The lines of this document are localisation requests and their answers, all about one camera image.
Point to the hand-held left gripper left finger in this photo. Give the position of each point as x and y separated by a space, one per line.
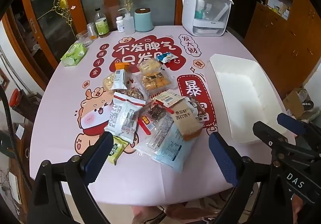
100 155

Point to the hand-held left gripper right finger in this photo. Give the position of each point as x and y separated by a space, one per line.
223 158

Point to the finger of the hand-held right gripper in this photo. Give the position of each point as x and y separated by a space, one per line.
268 133
291 121

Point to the red and white nut packet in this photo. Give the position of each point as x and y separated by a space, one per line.
124 116

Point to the white plastic tray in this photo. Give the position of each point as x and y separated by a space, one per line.
238 93

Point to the clear packet of yellow crisps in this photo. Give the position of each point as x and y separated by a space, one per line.
108 82

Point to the clear packet of orange puffs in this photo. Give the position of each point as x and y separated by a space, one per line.
155 83

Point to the blue and white snack packet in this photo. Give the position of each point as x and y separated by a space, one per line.
167 57

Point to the small green snack packet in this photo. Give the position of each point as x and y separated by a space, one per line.
116 150

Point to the cardboard box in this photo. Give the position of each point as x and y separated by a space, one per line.
294 103

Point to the brown cracker packet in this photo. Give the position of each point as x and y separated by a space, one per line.
185 121

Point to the large clear blue packet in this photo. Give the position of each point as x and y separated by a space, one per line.
168 148

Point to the dark snack packet red trim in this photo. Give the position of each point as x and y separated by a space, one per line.
153 117

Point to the wooden cabinet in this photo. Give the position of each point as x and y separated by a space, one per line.
280 45

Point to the person's leg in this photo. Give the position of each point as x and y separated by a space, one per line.
170 214

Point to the orange and grey snack packet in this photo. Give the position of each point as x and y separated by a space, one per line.
119 78

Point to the beige labelled snack packet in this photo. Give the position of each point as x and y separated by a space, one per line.
166 98

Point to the clear packet of pale pastry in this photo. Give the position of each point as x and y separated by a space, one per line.
149 67

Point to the green tissue pack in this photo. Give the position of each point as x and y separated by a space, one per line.
74 54

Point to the ribbed drinking glass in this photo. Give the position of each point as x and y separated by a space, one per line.
84 39

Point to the small metal tin can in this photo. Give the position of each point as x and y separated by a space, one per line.
91 30

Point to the glass bottle with green label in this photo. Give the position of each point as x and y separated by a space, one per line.
101 25

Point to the white pill bottle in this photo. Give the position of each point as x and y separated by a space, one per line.
120 25

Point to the clear plastic wash bottle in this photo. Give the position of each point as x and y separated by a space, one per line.
129 24

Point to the teal canister with wooden lid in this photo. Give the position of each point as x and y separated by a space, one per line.
143 21

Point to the white countertop appliance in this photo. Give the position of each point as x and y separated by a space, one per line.
190 13

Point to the wood-framed glass door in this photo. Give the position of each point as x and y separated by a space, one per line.
47 20
160 0

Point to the small gold door ornament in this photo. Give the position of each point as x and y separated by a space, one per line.
62 1

